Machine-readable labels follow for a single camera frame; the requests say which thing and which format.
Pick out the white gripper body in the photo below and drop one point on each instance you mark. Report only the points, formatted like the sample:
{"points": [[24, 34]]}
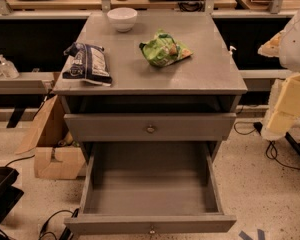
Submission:
{"points": [[296, 47]]}

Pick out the grey drawer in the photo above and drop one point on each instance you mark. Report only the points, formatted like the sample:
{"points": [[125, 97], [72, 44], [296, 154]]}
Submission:
{"points": [[150, 127], [150, 187]]}

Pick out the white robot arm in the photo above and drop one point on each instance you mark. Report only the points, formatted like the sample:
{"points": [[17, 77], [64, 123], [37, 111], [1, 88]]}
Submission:
{"points": [[285, 45]]}

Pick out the grey drawer cabinet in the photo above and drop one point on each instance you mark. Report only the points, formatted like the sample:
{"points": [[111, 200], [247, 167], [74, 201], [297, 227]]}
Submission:
{"points": [[206, 82]]}

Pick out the grey top drawer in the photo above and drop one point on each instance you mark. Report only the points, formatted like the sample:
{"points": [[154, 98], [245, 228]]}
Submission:
{"points": [[150, 127]]}

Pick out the white pump bottle top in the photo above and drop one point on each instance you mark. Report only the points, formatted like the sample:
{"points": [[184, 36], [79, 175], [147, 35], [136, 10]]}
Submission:
{"points": [[232, 49]]}

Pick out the green chip bag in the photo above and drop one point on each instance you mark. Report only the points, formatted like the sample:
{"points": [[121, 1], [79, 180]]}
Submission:
{"points": [[163, 50]]}

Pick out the blue floor tape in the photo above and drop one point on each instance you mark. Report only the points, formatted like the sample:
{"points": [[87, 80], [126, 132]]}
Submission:
{"points": [[257, 235]]}

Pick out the white ceramic bowl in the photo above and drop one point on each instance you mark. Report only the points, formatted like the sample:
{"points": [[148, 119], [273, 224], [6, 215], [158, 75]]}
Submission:
{"points": [[122, 19]]}

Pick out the dark blue snack bag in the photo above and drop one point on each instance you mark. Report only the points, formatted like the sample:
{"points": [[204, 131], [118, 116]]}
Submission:
{"points": [[88, 64]]}

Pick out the brown cardboard box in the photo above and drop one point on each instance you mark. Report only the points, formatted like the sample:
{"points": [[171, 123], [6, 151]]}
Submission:
{"points": [[48, 136]]}

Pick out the clear sanitizer bottle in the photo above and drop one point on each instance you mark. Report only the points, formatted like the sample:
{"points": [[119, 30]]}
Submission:
{"points": [[7, 68]]}

